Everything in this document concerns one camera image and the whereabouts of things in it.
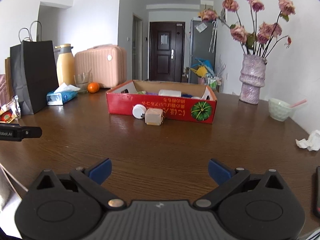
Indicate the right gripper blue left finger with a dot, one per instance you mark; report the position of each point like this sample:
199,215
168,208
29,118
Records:
93,175

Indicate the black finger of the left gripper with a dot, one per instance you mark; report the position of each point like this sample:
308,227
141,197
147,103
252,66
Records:
31,132

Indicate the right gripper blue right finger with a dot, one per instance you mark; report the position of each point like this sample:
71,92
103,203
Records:
222,174

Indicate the white round lid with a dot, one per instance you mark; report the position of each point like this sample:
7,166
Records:
139,111

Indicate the beige cube charger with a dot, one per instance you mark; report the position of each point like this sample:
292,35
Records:
154,116

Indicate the white plastic jar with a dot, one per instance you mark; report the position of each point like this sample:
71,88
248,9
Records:
171,93

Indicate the blue gear lid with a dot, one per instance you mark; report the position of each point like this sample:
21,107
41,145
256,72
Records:
186,96

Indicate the snack packets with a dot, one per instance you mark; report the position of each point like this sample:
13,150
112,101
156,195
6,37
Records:
10,111

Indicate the blue tissue pack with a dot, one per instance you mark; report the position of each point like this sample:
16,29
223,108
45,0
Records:
63,94

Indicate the black paper bag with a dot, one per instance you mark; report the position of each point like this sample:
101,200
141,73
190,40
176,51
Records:
33,73

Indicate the yellow thermos bottle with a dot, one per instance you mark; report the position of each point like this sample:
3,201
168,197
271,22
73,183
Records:
65,66

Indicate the red cardboard box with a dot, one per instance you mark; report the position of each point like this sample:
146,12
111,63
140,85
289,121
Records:
122,99

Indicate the orange fruit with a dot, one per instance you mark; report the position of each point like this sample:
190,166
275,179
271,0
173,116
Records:
93,87

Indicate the clear drinking glass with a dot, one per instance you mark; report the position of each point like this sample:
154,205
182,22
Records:
82,81

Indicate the pale green bowl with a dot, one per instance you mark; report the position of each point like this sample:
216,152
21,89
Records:
279,110

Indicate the crumpled white tissue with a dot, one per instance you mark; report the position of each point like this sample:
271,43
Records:
312,143

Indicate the pink textured vase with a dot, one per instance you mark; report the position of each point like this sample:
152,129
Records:
252,77

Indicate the black smartphone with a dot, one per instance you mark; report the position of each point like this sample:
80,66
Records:
316,201

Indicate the yellow watering can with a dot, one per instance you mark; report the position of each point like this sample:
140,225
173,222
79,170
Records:
200,71

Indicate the pink suitcase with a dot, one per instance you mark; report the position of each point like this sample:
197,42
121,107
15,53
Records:
107,64

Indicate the pink spoon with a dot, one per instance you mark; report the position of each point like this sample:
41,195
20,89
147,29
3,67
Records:
298,103

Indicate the grey refrigerator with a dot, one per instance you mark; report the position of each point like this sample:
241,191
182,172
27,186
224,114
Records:
203,37

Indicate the dried pink roses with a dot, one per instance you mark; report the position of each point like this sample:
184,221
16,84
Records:
263,38

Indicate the dark brown door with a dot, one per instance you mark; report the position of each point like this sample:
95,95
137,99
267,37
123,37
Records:
166,51

